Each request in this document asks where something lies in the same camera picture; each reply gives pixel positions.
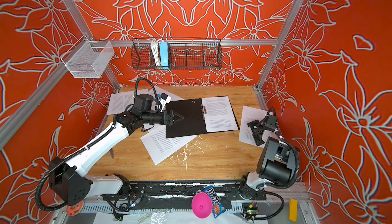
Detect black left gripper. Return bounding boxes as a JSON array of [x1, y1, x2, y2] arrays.
[[143, 109, 184, 126]]

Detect blue folder black inside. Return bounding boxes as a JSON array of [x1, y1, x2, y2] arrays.
[[164, 95, 241, 139]]

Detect printed paper sheet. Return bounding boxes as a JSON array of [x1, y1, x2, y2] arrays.
[[106, 91, 135, 115], [238, 105, 270, 148], [202, 96, 239, 133], [140, 125, 197, 165]]

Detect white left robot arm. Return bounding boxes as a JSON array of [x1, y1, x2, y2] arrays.
[[34, 78, 183, 212]]

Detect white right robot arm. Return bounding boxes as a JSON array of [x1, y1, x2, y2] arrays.
[[238, 106, 300, 200]]

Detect metal folder clip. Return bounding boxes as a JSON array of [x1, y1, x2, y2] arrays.
[[202, 104, 207, 117]]

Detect blue box in basket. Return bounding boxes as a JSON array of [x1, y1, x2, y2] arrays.
[[159, 42, 169, 69]]

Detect blue candy bag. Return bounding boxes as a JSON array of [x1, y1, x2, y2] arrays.
[[204, 185, 226, 218]]

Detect yellow block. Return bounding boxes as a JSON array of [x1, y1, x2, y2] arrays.
[[288, 198, 298, 223]]

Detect pink funnel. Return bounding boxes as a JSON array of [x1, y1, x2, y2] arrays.
[[192, 192, 213, 219]]

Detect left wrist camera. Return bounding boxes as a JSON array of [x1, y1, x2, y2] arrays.
[[158, 93, 172, 106]]

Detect black wire wall basket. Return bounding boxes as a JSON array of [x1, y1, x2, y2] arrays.
[[131, 38, 223, 71]]

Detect scissors with cream handles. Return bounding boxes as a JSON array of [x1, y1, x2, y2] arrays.
[[109, 148, 114, 159]]

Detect white cable bundle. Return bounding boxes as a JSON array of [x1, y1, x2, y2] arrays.
[[150, 39, 161, 68]]

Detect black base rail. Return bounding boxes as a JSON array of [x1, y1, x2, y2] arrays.
[[124, 179, 266, 211]]

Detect white mesh wall basket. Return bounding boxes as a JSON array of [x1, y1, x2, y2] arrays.
[[61, 41, 114, 78]]

